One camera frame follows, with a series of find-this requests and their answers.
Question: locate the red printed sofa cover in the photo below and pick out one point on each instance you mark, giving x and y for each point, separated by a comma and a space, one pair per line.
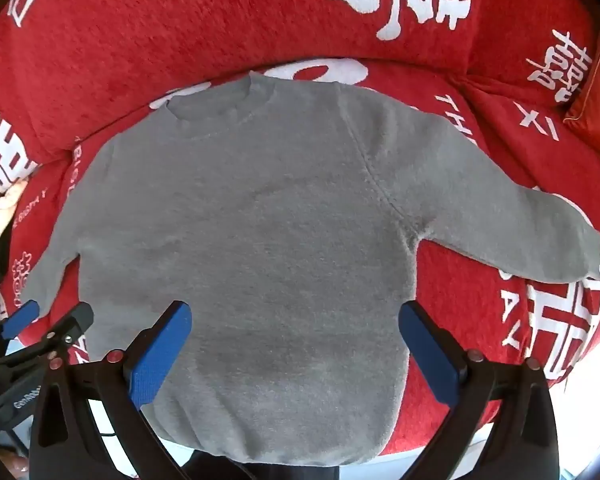
130, 35

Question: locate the grey sweater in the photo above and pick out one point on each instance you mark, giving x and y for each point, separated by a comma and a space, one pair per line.
280, 235

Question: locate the orange red pillow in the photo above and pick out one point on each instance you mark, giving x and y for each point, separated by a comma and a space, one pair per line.
597, 105

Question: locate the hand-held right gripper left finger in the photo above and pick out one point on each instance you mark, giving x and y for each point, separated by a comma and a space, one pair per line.
160, 355

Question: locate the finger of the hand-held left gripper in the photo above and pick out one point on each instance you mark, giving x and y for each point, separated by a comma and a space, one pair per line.
74, 324
22, 317

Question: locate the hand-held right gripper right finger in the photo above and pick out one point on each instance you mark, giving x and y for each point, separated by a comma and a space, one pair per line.
427, 355

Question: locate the pile of clothes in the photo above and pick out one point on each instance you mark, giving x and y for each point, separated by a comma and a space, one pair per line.
0, 220

